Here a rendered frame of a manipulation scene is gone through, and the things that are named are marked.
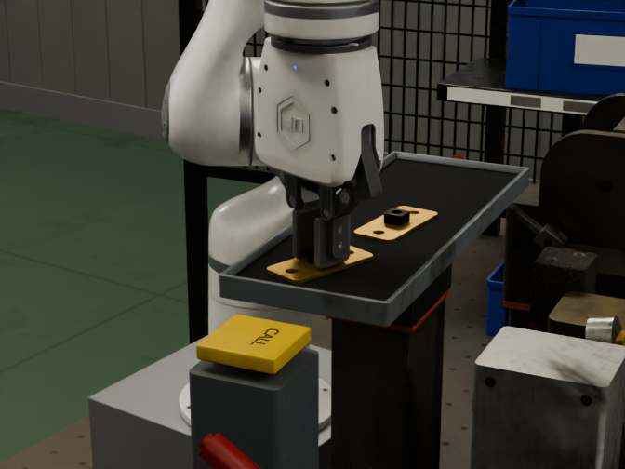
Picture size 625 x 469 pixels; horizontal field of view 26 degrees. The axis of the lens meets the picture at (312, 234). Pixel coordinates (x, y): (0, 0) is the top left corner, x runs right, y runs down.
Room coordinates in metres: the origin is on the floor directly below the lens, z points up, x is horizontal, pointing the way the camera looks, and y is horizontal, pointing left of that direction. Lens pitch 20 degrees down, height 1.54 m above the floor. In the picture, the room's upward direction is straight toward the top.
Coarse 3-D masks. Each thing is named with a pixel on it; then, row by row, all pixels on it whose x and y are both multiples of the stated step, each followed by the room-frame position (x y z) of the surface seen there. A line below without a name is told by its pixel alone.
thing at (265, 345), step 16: (240, 320) 0.88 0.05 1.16; (256, 320) 0.88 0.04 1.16; (272, 320) 0.88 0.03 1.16; (208, 336) 0.85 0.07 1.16; (224, 336) 0.85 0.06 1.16; (240, 336) 0.85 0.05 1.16; (256, 336) 0.85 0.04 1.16; (272, 336) 0.85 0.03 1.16; (288, 336) 0.85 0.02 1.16; (304, 336) 0.86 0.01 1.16; (208, 352) 0.83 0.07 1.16; (224, 352) 0.83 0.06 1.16; (240, 352) 0.83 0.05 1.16; (256, 352) 0.82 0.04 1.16; (272, 352) 0.82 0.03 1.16; (288, 352) 0.83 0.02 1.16; (256, 368) 0.82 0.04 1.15; (272, 368) 0.81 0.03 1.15
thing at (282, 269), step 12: (312, 252) 0.98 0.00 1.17; (360, 252) 1.01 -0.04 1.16; (276, 264) 0.98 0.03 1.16; (288, 264) 0.98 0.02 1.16; (300, 264) 0.98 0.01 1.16; (312, 264) 0.98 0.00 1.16; (336, 264) 0.98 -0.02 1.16; (348, 264) 0.98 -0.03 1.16; (276, 276) 0.96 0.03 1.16; (288, 276) 0.95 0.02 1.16; (300, 276) 0.95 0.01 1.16; (312, 276) 0.96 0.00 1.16
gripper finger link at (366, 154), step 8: (368, 136) 0.96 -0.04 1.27; (368, 144) 0.95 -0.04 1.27; (368, 152) 0.95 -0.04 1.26; (360, 160) 0.95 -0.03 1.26; (368, 160) 0.95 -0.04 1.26; (360, 168) 0.95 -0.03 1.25; (368, 168) 0.95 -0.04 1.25; (376, 168) 0.95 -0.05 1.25; (360, 176) 0.95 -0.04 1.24; (368, 176) 0.94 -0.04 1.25; (376, 176) 0.95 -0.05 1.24; (360, 184) 0.95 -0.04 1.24; (368, 184) 0.94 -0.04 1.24; (376, 184) 0.94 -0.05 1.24; (352, 192) 0.95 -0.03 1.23; (360, 192) 0.95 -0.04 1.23; (368, 192) 0.94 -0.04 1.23; (376, 192) 0.94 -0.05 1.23; (352, 200) 0.95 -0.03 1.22; (360, 200) 0.95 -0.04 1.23
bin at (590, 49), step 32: (544, 0) 2.25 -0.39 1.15; (576, 0) 2.24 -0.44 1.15; (608, 0) 2.22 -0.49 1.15; (512, 32) 2.11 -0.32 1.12; (544, 32) 2.10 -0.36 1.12; (576, 32) 2.08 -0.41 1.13; (608, 32) 2.07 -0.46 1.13; (512, 64) 2.11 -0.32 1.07; (544, 64) 2.10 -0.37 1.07; (576, 64) 2.08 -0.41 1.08; (608, 64) 2.07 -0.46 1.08
